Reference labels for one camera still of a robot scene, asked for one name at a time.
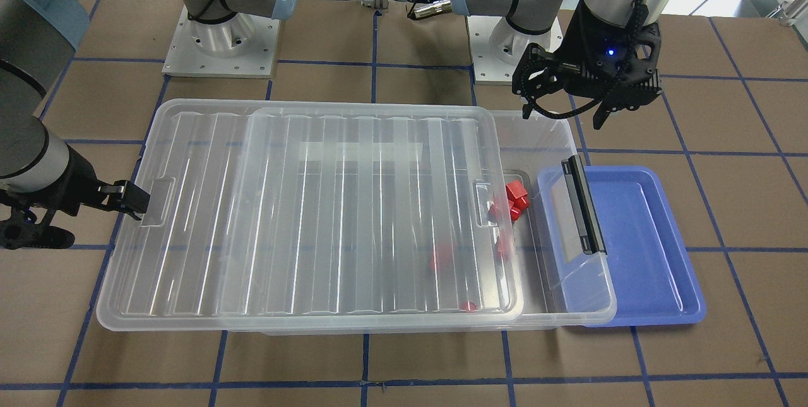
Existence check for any clear plastic storage box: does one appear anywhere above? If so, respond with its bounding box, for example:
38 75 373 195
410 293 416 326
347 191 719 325
244 105 617 333

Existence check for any blue plastic tray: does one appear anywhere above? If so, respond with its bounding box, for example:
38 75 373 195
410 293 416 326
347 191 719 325
537 165 706 327

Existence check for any black box latch handle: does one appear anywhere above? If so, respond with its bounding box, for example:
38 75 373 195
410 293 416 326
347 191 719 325
562 155 608 255

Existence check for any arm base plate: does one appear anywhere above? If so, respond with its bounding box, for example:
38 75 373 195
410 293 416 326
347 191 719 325
466 16 563 86
162 8 281 79

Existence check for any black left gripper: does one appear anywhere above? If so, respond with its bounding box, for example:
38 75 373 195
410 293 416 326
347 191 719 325
511 6 663 130

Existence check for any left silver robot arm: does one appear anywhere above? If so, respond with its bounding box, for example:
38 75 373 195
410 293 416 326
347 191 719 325
451 0 669 130

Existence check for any clear plastic box lid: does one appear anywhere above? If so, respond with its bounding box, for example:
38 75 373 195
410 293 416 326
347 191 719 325
96 98 525 334

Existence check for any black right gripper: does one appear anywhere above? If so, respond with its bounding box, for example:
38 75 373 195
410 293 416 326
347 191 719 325
1 148 151 250

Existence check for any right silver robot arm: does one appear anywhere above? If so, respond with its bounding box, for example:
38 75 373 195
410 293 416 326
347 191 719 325
1 0 298 250

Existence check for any red block pile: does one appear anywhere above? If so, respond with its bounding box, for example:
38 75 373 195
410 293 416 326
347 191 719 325
428 179 530 314

